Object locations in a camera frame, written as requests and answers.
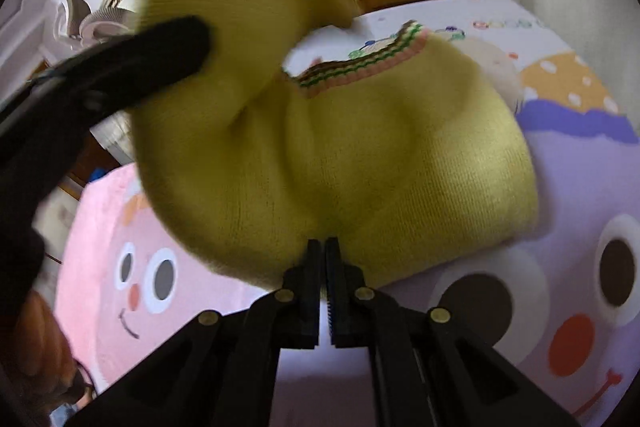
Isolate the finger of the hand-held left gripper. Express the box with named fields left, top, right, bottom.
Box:
left=70, top=17, right=212, bottom=112

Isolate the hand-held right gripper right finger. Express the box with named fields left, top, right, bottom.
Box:
left=325, top=236, right=581, bottom=427

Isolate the pink plush blanket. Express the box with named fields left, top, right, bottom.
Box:
left=54, top=163, right=281, bottom=395

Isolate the person's left forearm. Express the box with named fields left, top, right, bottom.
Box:
left=10, top=289, right=81, bottom=403

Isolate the yellow striped knitted sweater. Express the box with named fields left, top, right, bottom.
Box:
left=129, top=0, right=541, bottom=290

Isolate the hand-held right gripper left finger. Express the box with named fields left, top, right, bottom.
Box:
left=65, top=238, right=323, bottom=427

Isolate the grey white office chair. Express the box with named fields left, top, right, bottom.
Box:
left=49, top=0, right=138, bottom=52

